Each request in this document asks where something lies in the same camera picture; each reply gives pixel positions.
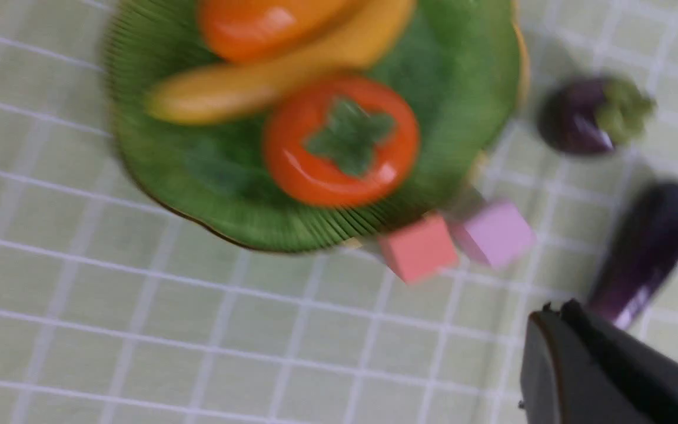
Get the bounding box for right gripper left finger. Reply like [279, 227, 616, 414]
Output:
[520, 303, 654, 423]

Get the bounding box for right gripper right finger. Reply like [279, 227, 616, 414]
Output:
[560, 300, 678, 423]

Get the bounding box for orange persimmon green calyx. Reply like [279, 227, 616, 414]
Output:
[262, 74, 420, 208]

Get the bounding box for yellow banana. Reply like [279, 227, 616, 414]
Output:
[145, 1, 417, 125]

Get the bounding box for orange yellow mango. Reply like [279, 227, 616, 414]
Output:
[196, 1, 356, 64]

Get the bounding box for purple eggplant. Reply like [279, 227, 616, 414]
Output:
[586, 180, 678, 329]

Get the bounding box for lilac foam cube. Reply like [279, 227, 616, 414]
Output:
[448, 200, 536, 269]

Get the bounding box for salmon pink foam cube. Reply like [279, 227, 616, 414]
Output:
[378, 214, 459, 285]

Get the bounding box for purple mangosteen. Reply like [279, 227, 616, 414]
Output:
[536, 75, 657, 157]

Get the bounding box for green leaf-shaped glass plate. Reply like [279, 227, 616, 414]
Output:
[105, 1, 527, 253]

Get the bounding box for green checkered tablecloth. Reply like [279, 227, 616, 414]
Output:
[0, 1, 678, 423]

